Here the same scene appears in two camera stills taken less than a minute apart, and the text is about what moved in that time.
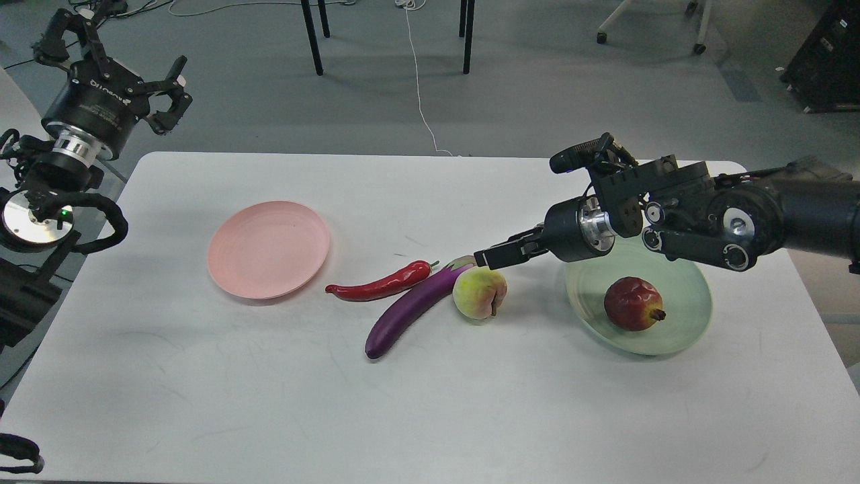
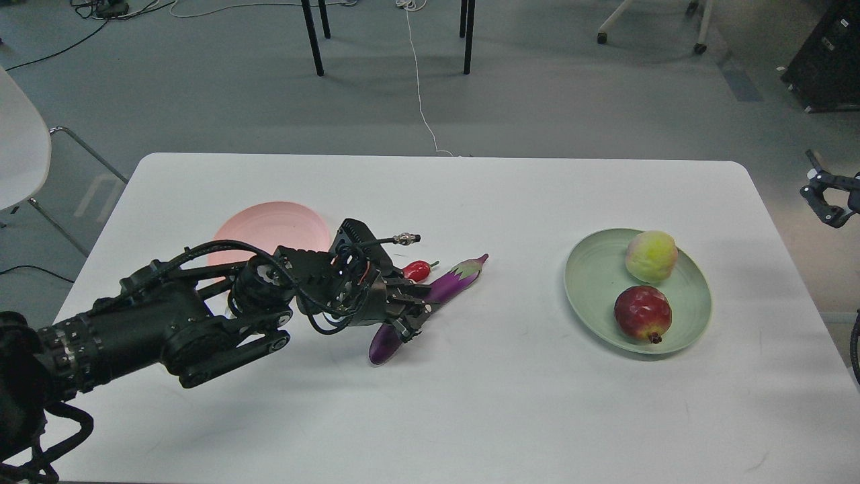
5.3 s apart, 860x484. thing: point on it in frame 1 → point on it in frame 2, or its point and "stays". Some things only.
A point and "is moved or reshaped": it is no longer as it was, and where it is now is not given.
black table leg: (469, 31) stays
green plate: (684, 286) stays
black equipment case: (824, 75) stays
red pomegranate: (633, 304) is moved or reshaped
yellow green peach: (478, 292) → (652, 255)
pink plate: (269, 249) stays
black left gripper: (97, 106) → (373, 296)
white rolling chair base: (699, 48) stays
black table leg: (310, 25) stays
